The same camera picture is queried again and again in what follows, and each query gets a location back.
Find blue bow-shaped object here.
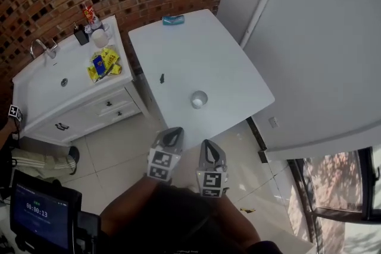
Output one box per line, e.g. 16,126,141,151
162,15,185,26

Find pile of yellow snack packets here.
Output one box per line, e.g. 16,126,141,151
86,48,123,83

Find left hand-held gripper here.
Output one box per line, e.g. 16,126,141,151
147,127,185,185

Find person's left forearm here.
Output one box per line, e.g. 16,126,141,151
99,177,167,236

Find black camera device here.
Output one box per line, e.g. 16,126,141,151
76,211,102,254

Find dark blue snack packet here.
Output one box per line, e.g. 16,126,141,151
92,55,105,74

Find black framed window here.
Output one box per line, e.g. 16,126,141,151
287,147,381,254

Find red label bottle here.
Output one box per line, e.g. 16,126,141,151
82,4,101,28

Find person's right forearm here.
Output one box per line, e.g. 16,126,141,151
205,195,263,247

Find white sink cabinet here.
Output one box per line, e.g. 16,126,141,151
11,15,149,146

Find person's torso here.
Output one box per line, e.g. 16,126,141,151
101,184,283,254

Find tablet with timer screen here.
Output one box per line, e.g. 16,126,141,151
10,169,83,252

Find chrome faucet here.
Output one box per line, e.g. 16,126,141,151
30,38,59,59

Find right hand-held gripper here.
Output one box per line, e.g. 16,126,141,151
196,139,230,199

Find black soap dispenser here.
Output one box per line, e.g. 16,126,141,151
73,22,90,46

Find white mug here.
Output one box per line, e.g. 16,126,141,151
90,23,114,48

